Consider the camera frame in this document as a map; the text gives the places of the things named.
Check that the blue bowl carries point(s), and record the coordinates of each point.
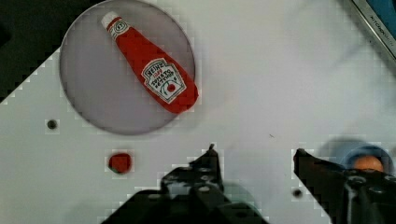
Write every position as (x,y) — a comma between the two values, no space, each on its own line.
(349,155)

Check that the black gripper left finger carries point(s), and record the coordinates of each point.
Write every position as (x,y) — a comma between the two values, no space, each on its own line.
(187,195)

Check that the red plush ketchup bottle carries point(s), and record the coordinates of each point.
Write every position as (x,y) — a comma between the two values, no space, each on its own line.
(165,80)

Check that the grey round plate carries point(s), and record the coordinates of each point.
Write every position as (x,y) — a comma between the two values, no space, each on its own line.
(98,81)

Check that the orange ball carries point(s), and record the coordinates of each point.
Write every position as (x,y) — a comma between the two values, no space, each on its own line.
(368,162)

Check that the small red toy tomato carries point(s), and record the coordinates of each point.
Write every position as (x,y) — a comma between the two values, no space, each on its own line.
(120,163)

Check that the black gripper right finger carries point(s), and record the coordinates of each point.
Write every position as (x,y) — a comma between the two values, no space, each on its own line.
(348,196)

